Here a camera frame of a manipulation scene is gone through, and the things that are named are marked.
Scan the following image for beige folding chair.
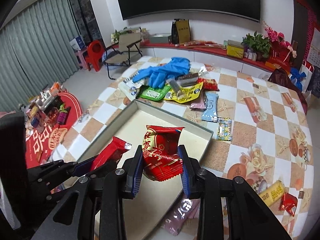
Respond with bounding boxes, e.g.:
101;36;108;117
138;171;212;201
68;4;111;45
103;28;143;80

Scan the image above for yellow tin box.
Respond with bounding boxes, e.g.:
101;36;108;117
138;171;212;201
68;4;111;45
227;40;244;59

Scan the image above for blue rubber gloves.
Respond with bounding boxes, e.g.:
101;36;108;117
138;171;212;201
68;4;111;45
132;57;190;89

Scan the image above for white paper gift bag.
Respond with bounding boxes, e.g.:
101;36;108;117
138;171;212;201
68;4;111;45
298;60;314;93

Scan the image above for blue ribbon gift bag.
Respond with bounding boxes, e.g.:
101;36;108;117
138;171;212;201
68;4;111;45
289;68;306;91

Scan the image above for black and gold bag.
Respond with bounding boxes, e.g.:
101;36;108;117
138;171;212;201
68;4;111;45
171;19;191;44

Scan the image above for green snack pouch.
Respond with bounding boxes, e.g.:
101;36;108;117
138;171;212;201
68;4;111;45
138;85;171;102

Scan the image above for red plastic child chair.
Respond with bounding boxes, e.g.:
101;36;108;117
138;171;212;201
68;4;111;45
85;40;105;72

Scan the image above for yellow rice cracker packet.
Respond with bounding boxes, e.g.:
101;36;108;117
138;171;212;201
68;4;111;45
259;180;285;207

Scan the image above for dark red cloth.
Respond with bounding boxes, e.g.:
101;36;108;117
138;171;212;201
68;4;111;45
268;68;308;114

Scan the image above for small colourful candy packet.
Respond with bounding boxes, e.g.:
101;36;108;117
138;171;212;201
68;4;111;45
216;117;233;141

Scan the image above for pink plastic stool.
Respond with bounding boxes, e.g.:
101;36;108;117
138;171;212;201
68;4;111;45
75;49;91;71

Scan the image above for green potted plant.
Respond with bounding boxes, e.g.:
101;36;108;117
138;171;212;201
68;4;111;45
242;31;272;59

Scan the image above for red chili snack packet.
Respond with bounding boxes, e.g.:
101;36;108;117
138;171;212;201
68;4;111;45
197;78;219;92

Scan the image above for pink artificial flowers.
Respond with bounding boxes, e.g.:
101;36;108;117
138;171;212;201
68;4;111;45
263;21;297;59

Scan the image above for light blue snack packet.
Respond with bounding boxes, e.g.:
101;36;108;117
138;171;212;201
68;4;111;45
202;91;219;122

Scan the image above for blue white carton box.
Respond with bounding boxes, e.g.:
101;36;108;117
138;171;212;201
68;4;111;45
69;35;86;51

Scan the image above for grey flat box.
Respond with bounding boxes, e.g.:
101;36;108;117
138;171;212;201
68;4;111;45
149;34;171;44

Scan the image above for pale pink snack packet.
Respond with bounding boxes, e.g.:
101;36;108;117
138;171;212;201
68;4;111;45
190;91;206;110

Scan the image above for white blue snack pouch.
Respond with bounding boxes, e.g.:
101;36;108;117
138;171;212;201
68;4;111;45
118;76;146;101

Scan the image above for shallow grey cardboard tray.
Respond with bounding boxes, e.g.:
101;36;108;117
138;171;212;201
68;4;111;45
78;100;214;239

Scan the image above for wall calendar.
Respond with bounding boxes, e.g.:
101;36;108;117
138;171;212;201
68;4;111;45
307;28;320;67

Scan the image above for yellow snack pouch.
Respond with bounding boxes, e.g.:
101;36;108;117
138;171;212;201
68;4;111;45
164;82;203;104

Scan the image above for grey window curtain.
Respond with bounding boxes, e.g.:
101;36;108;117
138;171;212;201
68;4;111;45
1;0;79;112

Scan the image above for red gold-print snack packet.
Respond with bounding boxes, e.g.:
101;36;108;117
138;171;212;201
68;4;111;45
142;125;184;181

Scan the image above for dark red snack packet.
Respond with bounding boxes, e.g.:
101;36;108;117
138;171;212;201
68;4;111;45
279;192;298;217

